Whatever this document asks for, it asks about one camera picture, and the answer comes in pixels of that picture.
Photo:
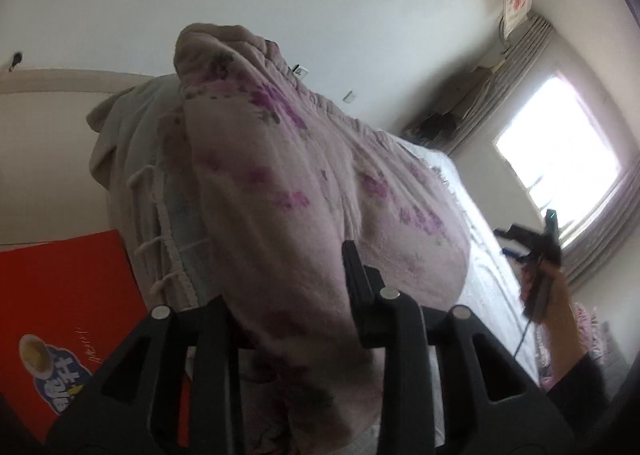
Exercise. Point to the pink folded quilt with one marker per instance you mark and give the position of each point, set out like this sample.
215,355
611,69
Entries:
590,336

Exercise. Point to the pink floral padded coat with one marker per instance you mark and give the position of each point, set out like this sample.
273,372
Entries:
281,178

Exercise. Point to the person's right hand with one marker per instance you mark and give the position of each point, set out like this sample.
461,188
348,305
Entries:
558,305

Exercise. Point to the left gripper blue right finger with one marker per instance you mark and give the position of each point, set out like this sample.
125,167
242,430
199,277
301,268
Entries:
449,385

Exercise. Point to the left grey curtain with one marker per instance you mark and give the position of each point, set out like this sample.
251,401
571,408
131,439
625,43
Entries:
473,96

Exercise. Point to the grey curtain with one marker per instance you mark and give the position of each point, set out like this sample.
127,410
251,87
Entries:
473,96
605,231

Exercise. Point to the window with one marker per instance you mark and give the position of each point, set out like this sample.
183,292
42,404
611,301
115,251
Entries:
560,156

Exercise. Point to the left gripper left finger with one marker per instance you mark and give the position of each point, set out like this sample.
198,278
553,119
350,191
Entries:
171,387

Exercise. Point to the red cardboard box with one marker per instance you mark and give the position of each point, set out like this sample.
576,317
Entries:
65,308

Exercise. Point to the person's right forearm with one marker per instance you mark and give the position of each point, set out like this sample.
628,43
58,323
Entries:
578,390

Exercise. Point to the wall socket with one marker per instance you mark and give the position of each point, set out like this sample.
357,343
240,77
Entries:
300,71

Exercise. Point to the right grey curtain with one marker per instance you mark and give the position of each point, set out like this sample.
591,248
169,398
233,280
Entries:
605,231

